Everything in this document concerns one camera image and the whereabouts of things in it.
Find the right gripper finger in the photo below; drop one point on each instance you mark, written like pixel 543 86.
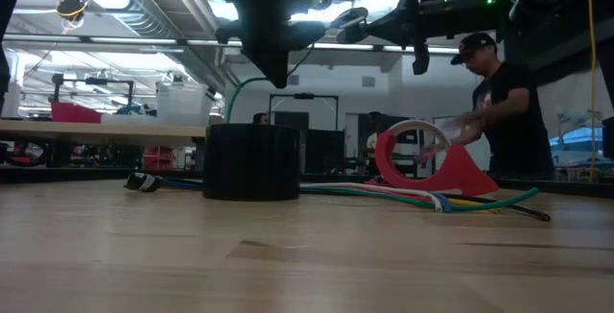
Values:
pixel 379 29

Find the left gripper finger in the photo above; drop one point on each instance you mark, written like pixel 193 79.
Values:
pixel 273 70

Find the white label roll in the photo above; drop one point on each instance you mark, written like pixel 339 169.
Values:
pixel 415 124

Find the red circuit board module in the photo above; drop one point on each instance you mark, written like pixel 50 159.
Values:
pixel 460 174

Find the person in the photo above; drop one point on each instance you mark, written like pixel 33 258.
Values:
pixel 261 118
pixel 518 126

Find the wide tape roll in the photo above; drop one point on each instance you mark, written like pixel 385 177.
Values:
pixel 252 164

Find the clear plastic storage box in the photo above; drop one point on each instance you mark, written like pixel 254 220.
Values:
pixel 183 106

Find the long ceiling light bar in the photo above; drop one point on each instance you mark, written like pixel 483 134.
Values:
pixel 134 40

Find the red drawer unit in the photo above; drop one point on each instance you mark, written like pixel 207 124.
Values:
pixel 158 157

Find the wood top metal workbench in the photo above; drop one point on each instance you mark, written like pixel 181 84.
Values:
pixel 120 133

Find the black taped bundle end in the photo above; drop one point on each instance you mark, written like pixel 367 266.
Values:
pixel 141 182

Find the red plastic bin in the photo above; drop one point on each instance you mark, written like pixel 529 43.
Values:
pixel 77 113

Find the black pipe stand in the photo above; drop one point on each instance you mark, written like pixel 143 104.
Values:
pixel 57 85

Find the black frame stand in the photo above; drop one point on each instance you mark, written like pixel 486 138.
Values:
pixel 303 96

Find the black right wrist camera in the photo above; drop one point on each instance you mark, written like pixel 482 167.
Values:
pixel 421 58

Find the silver ventilation duct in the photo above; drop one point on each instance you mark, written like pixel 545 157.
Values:
pixel 144 10

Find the black ceiling camera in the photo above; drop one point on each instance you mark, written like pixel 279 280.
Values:
pixel 72 7

